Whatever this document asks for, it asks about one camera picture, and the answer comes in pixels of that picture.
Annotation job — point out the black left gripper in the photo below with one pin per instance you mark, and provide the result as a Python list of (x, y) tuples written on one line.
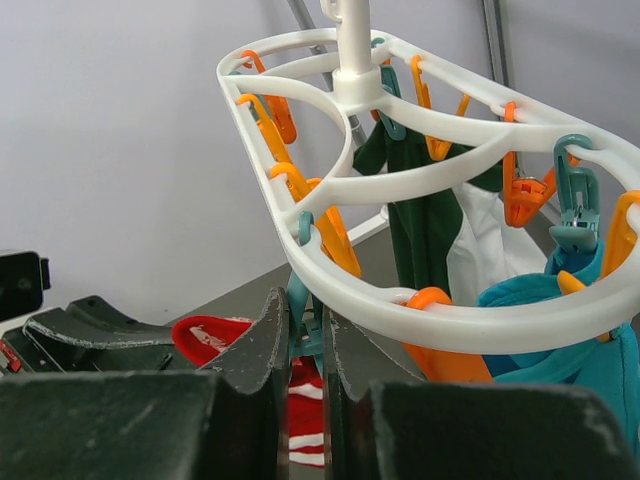
[(89, 335)]

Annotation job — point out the teal cloth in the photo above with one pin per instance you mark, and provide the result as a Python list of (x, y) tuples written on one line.
[(609, 368)]

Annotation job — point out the grey drying rack frame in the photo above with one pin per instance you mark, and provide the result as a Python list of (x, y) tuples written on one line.
[(380, 150)]

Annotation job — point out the red striped santa sock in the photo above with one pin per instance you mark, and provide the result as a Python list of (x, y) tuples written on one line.
[(271, 404)]

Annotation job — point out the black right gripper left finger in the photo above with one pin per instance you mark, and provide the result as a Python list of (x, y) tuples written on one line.
[(115, 425)]

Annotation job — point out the white round clip hanger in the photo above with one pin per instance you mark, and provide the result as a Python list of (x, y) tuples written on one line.
[(301, 101)]

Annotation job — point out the dark green sock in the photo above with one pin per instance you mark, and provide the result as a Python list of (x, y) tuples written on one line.
[(450, 239)]

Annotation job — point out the white cloth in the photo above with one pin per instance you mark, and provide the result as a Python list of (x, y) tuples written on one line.
[(486, 250)]

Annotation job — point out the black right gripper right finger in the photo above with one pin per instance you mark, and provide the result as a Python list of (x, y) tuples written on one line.
[(383, 422)]

